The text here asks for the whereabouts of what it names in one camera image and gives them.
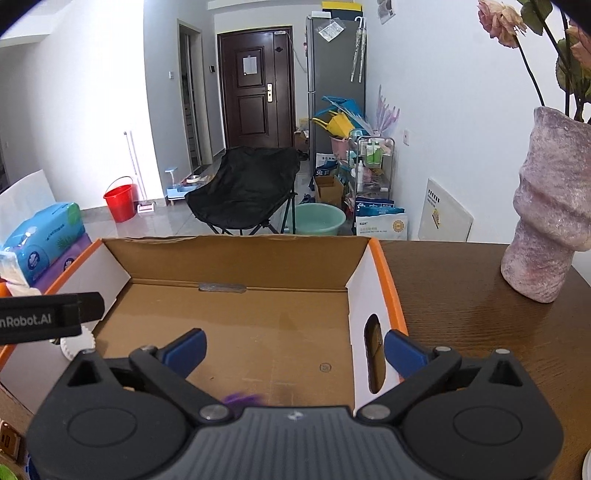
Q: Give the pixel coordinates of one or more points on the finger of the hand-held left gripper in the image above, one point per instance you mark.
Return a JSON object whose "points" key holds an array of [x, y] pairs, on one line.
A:
{"points": [[91, 305]]}

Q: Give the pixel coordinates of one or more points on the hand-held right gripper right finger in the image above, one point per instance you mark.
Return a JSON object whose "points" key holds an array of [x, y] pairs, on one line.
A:
{"points": [[401, 350]]}

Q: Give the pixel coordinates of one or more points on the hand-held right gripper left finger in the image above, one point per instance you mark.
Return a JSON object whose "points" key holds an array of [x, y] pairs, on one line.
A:
{"points": [[189, 348]]}

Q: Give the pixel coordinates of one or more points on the green bottle with white cap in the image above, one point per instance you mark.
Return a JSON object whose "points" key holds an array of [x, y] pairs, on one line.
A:
{"points": [[76, 344]]}

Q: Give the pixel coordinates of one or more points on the orange cardboard box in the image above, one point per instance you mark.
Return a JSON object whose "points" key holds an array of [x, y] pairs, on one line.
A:
{"points": [[258, 323]]}

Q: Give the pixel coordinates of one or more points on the red lint brush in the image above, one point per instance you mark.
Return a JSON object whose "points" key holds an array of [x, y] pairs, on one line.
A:
{"points": [[242, 399]]}

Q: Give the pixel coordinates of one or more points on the purple tissue pack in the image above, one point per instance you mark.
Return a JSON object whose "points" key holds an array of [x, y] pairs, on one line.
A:
{"points": [[69, 258]]}

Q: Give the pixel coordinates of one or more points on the blue tissue pack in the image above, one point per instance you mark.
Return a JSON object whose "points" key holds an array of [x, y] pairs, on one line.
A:
{"points": [[41, 240]]}

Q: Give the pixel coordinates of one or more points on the red bucket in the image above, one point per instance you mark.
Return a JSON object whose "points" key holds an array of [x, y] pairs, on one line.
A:
{"points": [[121, 198]]}

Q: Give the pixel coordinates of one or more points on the white printed bag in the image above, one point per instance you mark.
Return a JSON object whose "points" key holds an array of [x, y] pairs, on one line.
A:
{"points": [[381, 224]]}

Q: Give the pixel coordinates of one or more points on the white board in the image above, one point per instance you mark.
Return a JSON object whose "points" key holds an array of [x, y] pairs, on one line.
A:
{"points": [[445, 212]]}

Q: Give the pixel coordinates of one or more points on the white mop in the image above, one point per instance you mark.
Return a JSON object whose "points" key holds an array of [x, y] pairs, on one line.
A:
{"points": [[135, 166]]}

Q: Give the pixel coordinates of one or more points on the pet feeder stand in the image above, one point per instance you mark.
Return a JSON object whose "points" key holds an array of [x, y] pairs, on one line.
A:
{"points": [[182, 187]]}

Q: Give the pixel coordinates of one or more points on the green basin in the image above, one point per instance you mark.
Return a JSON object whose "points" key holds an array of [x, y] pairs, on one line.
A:
{"points": [[318, 219]]}

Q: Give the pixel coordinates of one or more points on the black bag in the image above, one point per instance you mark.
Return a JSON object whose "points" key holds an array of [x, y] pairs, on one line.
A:
{"points": [[244, 184]]}

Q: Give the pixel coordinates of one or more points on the open brown cardboard box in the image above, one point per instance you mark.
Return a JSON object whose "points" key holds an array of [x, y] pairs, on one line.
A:
{"points": [[328, 189]]}

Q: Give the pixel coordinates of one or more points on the metal rack cart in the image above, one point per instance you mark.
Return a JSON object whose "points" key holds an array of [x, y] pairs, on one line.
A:
{"points": [[374, 161]]}

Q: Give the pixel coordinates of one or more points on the pink textured vase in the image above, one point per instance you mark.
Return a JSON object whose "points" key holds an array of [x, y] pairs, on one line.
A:
{"points": [[549, 221]]}

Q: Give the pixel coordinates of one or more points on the pink bucket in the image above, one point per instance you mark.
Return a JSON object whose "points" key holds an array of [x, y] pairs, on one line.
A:
{"points": [[340, 146]]}

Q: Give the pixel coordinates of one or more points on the yellow dustpan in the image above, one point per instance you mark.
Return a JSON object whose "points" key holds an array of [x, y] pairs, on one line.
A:
{"points": [[339, 123]]}

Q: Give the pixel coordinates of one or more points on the purple feather decoration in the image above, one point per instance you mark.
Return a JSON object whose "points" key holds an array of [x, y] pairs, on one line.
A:
{"points": [[388, 113]]}

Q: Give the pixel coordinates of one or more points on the dark brown door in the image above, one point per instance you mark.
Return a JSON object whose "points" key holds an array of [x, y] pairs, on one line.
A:
{"points": [[254, 92]]}

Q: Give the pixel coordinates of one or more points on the grey refrigerator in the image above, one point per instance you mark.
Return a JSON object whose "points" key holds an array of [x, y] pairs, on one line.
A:
{"points": [[332, 78]]}

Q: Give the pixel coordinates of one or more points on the white folded umbrella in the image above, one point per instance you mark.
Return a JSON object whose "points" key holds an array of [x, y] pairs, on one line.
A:
{"points": [[358, 46]]}

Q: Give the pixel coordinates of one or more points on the dried pink roses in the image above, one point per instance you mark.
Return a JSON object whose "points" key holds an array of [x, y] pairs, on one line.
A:
{"points": [[501, 21]]}

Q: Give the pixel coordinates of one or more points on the yellow box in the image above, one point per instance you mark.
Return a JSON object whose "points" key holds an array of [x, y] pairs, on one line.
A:
{"points": [[341, 6]]}

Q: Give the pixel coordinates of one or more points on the side doorway frame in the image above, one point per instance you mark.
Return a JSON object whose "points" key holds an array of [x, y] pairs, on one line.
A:
{"points": [[191, 92]]}

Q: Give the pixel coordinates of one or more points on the wall poster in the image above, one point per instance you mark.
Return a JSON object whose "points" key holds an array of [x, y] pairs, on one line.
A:
{"points": [[386, 10]]}

